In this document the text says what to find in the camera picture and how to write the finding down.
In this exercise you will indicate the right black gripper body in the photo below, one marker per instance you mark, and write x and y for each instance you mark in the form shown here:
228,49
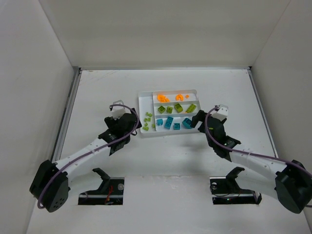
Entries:
202,120

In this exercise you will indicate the teal sloped lego brick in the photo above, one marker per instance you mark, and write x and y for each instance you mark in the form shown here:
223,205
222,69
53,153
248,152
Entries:
187,123

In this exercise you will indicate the orange u-curve lego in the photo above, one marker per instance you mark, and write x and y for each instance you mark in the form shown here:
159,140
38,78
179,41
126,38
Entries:
179,97

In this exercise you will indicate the long teal lego brick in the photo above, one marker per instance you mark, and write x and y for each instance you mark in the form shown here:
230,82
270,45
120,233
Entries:
168,123

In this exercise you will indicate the teal curved lego brick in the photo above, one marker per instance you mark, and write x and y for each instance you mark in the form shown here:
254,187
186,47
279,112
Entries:
159,122

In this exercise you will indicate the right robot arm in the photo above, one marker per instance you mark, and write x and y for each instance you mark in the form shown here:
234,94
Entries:
286,181

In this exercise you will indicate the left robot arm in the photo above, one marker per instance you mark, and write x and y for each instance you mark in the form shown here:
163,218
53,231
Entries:
82,173

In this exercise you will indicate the green studded lego brick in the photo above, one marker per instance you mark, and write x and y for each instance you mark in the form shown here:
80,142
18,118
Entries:
191,108

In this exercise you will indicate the green curved lego brick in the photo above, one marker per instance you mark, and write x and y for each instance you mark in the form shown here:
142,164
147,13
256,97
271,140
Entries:
178,108

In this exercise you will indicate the small green lego cluster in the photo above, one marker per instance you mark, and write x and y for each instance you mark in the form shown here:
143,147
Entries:
149,123

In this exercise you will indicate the white compartment tray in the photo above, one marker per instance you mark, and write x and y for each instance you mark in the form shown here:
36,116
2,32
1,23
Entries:
148,102

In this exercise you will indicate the orange arch lego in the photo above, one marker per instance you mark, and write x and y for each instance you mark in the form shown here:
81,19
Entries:
161,98

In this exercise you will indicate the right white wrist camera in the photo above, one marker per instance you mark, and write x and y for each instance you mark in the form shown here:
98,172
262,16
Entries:
221,113

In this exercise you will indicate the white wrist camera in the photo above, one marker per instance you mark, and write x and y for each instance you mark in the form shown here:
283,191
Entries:
221,113
117,109

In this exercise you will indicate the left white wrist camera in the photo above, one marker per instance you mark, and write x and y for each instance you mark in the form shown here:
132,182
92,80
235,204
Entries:
117,109

